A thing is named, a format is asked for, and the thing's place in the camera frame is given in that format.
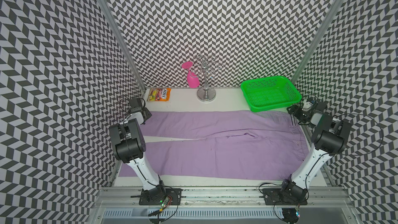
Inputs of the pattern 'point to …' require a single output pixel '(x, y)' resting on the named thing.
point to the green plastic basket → (266, 94)
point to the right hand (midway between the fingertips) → (291, 111)
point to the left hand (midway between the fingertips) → (144, 114)
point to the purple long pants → (223, 145)
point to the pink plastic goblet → (193, 80)
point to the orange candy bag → (159, 94)
